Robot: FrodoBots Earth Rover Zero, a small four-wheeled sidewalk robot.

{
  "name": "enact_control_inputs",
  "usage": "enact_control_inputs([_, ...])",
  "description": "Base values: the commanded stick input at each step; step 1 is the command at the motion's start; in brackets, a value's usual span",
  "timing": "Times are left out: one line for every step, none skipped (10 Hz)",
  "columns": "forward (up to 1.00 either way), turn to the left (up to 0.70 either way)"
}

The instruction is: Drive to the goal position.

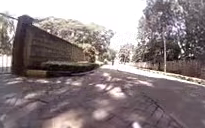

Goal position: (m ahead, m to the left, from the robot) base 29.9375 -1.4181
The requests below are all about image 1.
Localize person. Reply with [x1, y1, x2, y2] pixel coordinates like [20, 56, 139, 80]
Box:
[110, 57, 116, 67]

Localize low trimmed hedge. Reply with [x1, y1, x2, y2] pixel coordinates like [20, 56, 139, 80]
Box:
[40, 60, 101, 73]

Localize grey paved road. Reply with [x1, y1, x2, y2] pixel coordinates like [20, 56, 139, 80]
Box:
[0, 63, 205, 128]

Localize pole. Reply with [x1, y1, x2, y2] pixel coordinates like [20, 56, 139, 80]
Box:
[161, 31, 168, 73]

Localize concrete kerb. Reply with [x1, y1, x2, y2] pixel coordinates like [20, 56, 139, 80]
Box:
[24, 68, 97, 78]

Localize row of tall trees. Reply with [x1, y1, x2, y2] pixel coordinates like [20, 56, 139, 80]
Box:
[118, 0, 205, 65]

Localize roadside verge with kerb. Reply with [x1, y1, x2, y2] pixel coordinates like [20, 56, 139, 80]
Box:
[136, 66, 205, 89]

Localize metal bar fence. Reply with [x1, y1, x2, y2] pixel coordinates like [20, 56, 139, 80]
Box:
[0, 48, 14, 76]

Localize trees behind brick wall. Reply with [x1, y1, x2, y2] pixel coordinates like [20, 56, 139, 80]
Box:
[33, 15, 117, 64]

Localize brick wall with pillar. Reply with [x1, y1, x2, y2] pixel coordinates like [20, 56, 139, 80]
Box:
[11, 14, 91, 76]

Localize long boundary wall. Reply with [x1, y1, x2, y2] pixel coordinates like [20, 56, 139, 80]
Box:
[134, 59, 205, 81]

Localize overhead wires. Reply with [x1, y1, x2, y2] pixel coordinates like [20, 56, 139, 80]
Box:
[0, 9, 20, 21]

